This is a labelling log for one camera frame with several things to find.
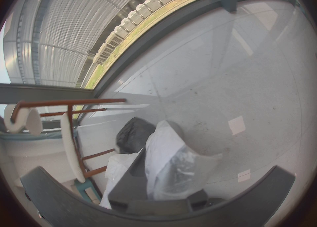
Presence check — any black plastic bag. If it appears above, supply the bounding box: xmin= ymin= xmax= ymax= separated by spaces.
xmin=116 ymin=117 xmax=156 ymax=154

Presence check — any white trash bin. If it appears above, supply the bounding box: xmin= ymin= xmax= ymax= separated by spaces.
xmin=100 ymin=148 xmax=144 ymax=209

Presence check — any window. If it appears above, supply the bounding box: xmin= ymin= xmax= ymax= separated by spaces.
xmin=0 ymin=0 xmax=301 ymax=97

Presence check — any white paper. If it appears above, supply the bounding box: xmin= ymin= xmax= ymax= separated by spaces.
xmin=145 ymin=120 xmax=223 ymax=200

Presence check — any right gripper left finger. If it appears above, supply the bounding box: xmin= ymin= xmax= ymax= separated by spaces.
xmin=108 ymin=147 xmax=150 ymax=209

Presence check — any wooden chair with white cushions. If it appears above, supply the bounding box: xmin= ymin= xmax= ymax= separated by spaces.
xmin=4 ymin=98 xmax=127 ymax=184

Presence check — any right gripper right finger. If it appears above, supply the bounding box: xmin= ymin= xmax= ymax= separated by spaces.
xmin=187 ymin=188 xmax=209 ymax=207

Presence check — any blue-green small table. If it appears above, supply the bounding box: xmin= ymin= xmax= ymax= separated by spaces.
xmin=74 ymin=179 xmax=102 ymax=203

